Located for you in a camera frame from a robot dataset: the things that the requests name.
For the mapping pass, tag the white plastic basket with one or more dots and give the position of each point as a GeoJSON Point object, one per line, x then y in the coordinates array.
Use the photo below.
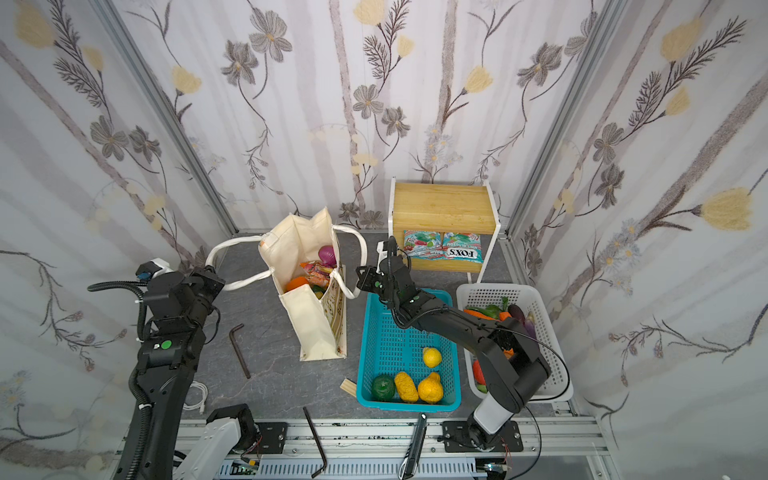
{"type": "Point", "coordinates": [558, 388]}

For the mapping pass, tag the orange pink snack bag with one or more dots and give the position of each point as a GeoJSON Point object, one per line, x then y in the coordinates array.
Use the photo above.
{"type": "Point", "coordinates": [317, 273]}

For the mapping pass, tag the purple eggplant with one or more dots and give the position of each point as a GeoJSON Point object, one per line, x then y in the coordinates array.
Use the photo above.
{"type": "Point", "coordinates": [517, 313]}

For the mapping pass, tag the black hex key on floor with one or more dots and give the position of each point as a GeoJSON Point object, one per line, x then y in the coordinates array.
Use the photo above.
{"type": "Point", "coordinates": [232, 335]}

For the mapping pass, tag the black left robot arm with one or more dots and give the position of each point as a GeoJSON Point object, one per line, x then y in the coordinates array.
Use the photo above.
{"type": "Point", "coordinates": [160, 381]}

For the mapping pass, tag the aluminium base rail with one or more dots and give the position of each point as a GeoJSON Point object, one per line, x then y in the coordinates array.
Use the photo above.
{"type": "Point", "coordinates": [530, 448]}

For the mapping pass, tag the green bell pepper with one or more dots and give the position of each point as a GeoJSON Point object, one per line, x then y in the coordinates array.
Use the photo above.
{"type": "Point", "coordinates": [383, 388]}

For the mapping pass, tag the black hex key on rail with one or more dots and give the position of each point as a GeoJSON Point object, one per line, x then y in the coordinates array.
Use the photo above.
{"type": "Point", "coordinates": [318, 443]}

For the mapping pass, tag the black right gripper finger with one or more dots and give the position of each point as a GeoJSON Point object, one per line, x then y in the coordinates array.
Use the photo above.
{"type": "Point", "coordinates": [366, 272]}
{"type": "Point", "coordinates": [366, 284]}

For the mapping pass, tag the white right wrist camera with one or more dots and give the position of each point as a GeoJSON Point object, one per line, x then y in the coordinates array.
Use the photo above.
{"type": "Point", "coordinates": [384, 252]}

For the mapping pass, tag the orange carrot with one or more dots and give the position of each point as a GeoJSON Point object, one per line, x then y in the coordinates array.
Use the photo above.
{"type": "Point", "coordinates": [488, 314]}

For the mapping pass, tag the yellow lemon lower right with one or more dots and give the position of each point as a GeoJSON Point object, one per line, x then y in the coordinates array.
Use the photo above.
{"type": "Point", "coordinates": [431, 357]}

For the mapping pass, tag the white wooden two-tier shelf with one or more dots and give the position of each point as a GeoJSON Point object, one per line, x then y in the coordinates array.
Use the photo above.
{"type": "Point", "coordinates": [444, 208]}

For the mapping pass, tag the teal plastic basket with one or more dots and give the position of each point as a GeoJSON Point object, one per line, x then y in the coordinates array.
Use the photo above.
{"type": "Point", "coordinates": [388, 350]}

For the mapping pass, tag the red tomato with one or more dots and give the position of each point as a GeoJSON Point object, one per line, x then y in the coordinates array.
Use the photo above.
{"type": "Point", "coordinates": [477, 373]}

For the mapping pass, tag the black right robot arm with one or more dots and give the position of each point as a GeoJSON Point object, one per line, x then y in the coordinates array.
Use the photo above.
{"type": "Point", "coordinates": [511, 360]}

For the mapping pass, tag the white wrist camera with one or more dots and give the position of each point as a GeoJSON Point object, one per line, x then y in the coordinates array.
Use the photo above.
{"type": "Point", "coordinates": [384, 252]}
{"type": "Point", "coordinates": [150, 269]}

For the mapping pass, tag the yellow corn cob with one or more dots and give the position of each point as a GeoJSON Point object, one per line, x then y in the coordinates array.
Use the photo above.
{"type": "Point", "coordinates": [406, 388]}

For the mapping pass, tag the purple onion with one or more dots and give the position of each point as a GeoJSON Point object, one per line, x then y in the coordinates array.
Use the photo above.
{"type": "Point", "coordinates": [327, 256]}

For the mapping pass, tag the cream canvas grocery bag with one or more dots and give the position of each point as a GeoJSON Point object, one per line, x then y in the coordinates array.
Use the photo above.
{"type": "Point", "coordinates": [319, 322]}

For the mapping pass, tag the round orange tomato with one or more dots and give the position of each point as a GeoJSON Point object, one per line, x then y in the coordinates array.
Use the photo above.
{"type": "Point", "coordinates": [295, 283]}

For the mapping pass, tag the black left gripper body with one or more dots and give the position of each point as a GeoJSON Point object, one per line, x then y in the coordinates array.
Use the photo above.
{"type": "Point", "coordinates": [204, 283]}

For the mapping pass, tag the yellow gourd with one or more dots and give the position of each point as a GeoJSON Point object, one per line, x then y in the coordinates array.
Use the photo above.
{"type": "Point", "coordinates": [430, 389]}

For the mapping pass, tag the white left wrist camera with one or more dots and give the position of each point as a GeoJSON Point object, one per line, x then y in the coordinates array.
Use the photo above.
{"type": "Point", "coordinates": [150, 269]}

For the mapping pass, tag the small wooden block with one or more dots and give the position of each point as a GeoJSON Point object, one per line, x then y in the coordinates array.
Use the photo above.
{"type": "Point", "coordinates": [349, 387]}

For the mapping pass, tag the Fox's candy bag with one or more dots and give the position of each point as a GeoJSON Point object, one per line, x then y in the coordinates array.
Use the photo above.
{"type": "Point", "coordinates": [430, 245]}

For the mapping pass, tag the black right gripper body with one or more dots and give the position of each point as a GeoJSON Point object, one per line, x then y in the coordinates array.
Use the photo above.
{"type": "Point", "coordinates": [380, 278]}

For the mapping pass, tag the black metal cylinder tool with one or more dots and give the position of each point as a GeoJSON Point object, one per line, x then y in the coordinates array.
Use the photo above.
{"type": "Point", "coordinates": [412, 457]}

